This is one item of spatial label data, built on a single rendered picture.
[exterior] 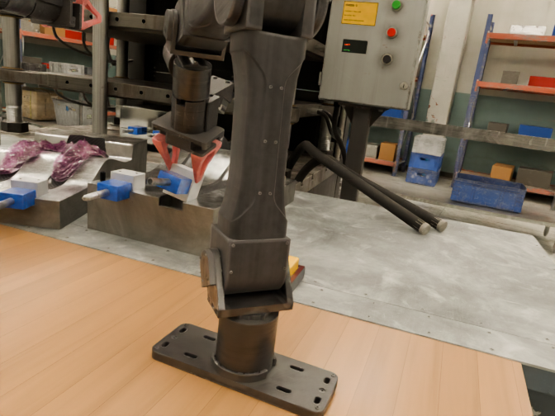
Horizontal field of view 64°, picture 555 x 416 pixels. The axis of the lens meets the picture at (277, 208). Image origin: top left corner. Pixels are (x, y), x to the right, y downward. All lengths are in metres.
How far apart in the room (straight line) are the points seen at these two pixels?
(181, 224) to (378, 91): 0.93
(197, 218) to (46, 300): 0.26
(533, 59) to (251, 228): 7.02
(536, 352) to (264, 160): 0.46
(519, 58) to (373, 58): 5.89
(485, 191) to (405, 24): 3.05
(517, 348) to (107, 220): 0.70
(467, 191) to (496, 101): 3.07
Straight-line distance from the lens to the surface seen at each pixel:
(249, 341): 0.47
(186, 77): 0.69
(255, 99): 0.42
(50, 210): 0.91
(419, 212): 1.19
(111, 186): 0.82
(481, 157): 7.36
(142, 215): 0.83
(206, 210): 0.76
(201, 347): 0.54
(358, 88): 1.54
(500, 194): 4.45
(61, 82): 2.03
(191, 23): 0.63
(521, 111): 7.32
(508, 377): 0.64
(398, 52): 1.53
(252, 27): 0.41
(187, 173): 0.79
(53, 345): 0.57
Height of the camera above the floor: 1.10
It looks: 15 degrees down
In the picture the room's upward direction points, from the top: 7 degrees clockwise
